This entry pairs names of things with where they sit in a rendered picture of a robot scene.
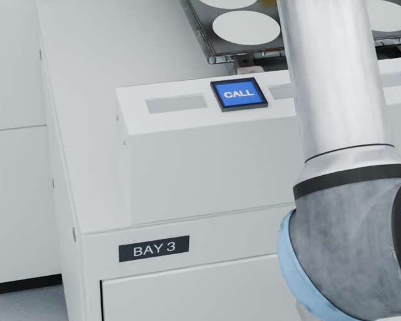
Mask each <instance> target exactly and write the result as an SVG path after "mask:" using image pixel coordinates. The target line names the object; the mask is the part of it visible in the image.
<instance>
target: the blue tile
mask: <svg viewBox="0 0 401 321"><path fill-rule="evenodd" d="M215 87H216V89H217V91H218V93H219V95H220V97H221V99H222V101H223V104H224V106H231V105H237V104H248V103H259V102H262V100H261V98H260V97H259V95H258V93H257V91H256V89H255V88H254V86H253V84H252V82H241V83H230V84H223V85H215Z"/></svg>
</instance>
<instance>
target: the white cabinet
mask: <svg viewBox="0 0 401 321"><path fill-rule="evenodd" d="M36 17H37V24H38V37H39V53H40V59H41V69H42V76H43V89H44V96H45V109H46V122H47V129H48V142H49V149H50V161H51V169H52V184H53V194H54V201H55V214H56V221H57V234H58V241H59V253H60V266H61V273H62V286H63V289H64V293H65V298H66V305H67V313H68V317H69V321H301V319H300V316H299V313H298V311H297V309H296V306H295V303H296V300H297V299H296V298H295V296H294V295H293V294H292V292H291V290H290V289H289V287H288V286H287V284H286V282H285V279H284V277H283V274H282V272H281V269H280V266H279V262H278V255H277V249H276V238H277V233H278V231H279V230H281V228H280V223H281V221H282V219H283V218H284V217H285V216H286V215H287V214H288V213H289V212H290V211H291V210H292V209H294V208H296V206H295V204H293V205H288V206H280V207H275V208H266V209H261V210H253V211H244V212H239V213H231V214H226V215H217V216H212V217H204V218H196V219H191V220H182V221H177V222H169V223H164V224H155V225H147V226H142V227H133V228H128V229H120V230H115V231H107V232H98V233H93V234H85V235H81V233H80V227H79V223H78V217H77V213H76V207H75V203H74V197H73V191H72V187H71V181H70V177H69V171H68V168H67V162H66V155H65V151H64V145H63V142H62V136H61V131H60V125H59V119H58V116H57V110H56V105H55V99H54V96H53V90H52V84H51V79H50V74H49V70H48V64H47V60H46V54H45V48H44V44H43V38H42V34H41V28H40V24H39V18H38V12H37V8H36Z"/></svg>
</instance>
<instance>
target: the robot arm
mask: <svg viewBox="0 0 401 321"><path fill-rule="evenodd" d="M276 1H277V5H278V12H279V19H280V23H281V30H282V34H283V41H284V46H285V52H286V59H287V64H288V70H289V75H290V82H291V86H292V93H293V100H294V104H295V111H296V116H297V122H298V127H299V134H300V141H301V145H302V152H303V156H304V163H305V165H304V168H303V170H302V172H301V173H300V174H299V176H298V177H297V179H296V180H295V181H294V183H293V195H294V199H295V206H296V208H294V209H292V210H291V211H290V212H289V213H288V214H287V215H286V216H285V217H284V218H283V219H282V221H281V223H280V228H281V230H279V231H278V233H277V238H276V249H277V255H278V262H279V266H280V269H281V272H282V274H283V277H284V279H285V282H286V284H287V286H288V287H289V289H290V290H291V292H292V294H293V295H294V296H295V298H296V299H297V301H298V302H299V303H301V304H303V305H304V306H305V307H306V309H307V311H308V312H310V313H311V314H313V315H314V316H316V317H318V318H320V319H322V320H325V321H376V320H378V319H382V318H391V317H401V154H400V153H398V152H397V150H396V149H395V146H394V142H393V136H392V132H391V126H390V120H389V116H388V110H387V107H386V101H385V97H384V91H383V85H382V81H381V75H380V71H379V65H378V61H377V55H376V49H375V46H374V40H373V36H372V30H371V26H370V20H369V14H368V10H367V4H366V0H276Z"/></svg>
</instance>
